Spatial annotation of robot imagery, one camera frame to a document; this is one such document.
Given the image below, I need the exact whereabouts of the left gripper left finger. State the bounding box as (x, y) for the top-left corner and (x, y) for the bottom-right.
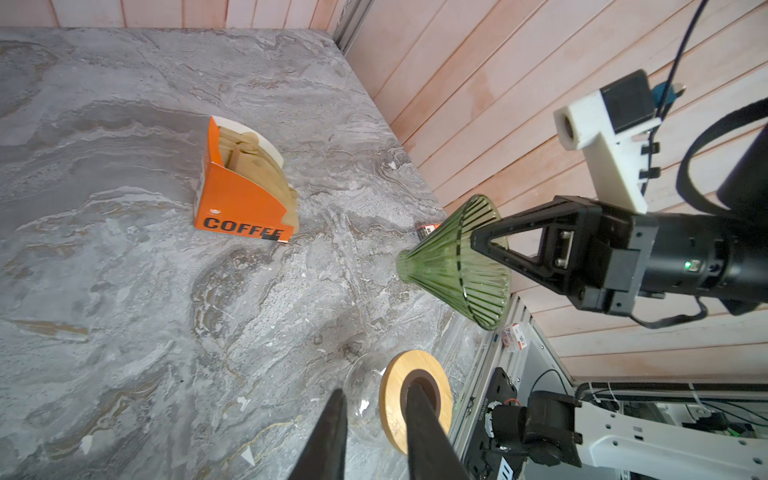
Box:
(288, 389), (348, 480)

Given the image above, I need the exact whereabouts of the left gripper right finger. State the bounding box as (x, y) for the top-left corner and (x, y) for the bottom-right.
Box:
(405, 384), (469, 480)

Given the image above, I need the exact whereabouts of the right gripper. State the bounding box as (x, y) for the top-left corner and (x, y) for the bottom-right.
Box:
(471, 197), (659, 317)

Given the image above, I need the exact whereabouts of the wooden dripper ring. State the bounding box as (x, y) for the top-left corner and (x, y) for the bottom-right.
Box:
(379, 349), (455, 456)

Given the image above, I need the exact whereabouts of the green glass dripper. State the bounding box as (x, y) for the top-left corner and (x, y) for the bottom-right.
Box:
(396, 195), (511, 331)

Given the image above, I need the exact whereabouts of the clear glass cup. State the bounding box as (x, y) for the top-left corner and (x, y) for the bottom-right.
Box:
(343, 353), (406, 479)

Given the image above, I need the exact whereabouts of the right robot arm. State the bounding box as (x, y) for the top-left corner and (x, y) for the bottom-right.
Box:
(471, 135), (767, 479)

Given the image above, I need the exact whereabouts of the orange coffee filter box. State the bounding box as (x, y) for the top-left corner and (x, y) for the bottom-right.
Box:
(193, 116), (299, 243)

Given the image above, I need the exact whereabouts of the coloured marker pack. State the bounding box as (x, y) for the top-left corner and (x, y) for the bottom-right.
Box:
(417, 224), (440, 240)

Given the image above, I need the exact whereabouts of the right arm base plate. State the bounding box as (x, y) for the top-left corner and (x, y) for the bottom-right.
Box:
(462, 367), (517, 479)

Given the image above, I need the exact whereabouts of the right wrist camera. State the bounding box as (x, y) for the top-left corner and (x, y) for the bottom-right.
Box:
(554, 70), (686, 214)

